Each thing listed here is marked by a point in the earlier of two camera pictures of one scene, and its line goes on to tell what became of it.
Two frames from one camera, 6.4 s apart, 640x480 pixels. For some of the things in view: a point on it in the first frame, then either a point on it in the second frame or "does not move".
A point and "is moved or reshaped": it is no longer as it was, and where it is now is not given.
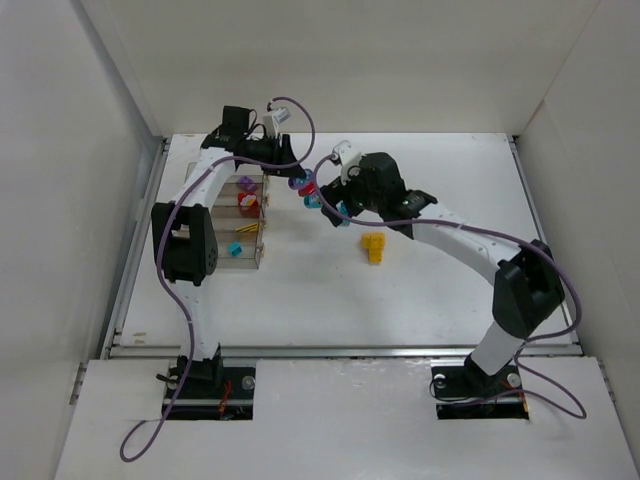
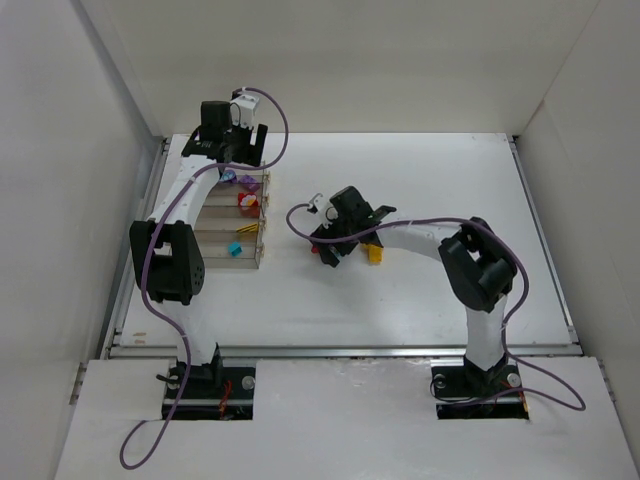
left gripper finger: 287,156 to 255,151
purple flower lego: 296,182 to 229,176
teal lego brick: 235,248 does not move
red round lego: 248,204 does not move
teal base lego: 342,209 is moved or reshaped
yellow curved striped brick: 248,228 does not move
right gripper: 338,193 to 333,240
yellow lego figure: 375,243 does not move
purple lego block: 248,184 does not move
